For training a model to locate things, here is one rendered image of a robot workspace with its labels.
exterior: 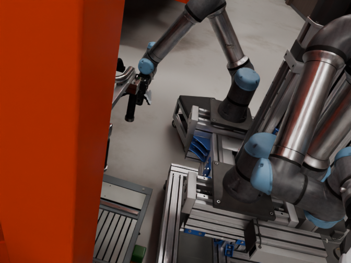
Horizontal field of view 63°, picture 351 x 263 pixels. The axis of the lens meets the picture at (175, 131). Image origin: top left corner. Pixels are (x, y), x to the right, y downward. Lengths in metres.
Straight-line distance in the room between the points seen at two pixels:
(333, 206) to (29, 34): 0.64
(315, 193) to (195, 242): 1.03
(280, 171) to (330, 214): 0.14
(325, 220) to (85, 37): 0.62
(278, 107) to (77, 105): 0.84
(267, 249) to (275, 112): 0.48
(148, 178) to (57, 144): 1.68
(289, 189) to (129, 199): 1.33
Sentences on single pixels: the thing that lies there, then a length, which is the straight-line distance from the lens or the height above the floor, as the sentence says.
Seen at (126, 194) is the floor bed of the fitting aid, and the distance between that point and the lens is 1.90.
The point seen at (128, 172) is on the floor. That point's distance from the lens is 2.13.
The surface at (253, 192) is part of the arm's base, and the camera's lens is 1.03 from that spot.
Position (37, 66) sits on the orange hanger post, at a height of 1.36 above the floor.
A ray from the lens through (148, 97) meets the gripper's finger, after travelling 1.35.
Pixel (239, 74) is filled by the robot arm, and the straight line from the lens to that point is 1.36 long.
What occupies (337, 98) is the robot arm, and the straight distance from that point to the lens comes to 0.89.
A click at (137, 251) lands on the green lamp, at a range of 1.02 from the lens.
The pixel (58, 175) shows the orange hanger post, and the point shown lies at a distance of 0.51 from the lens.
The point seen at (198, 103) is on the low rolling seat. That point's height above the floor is 0.34.
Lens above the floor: 1.55
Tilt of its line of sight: 37 degrees down
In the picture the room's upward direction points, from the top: 17 degrees clockwise
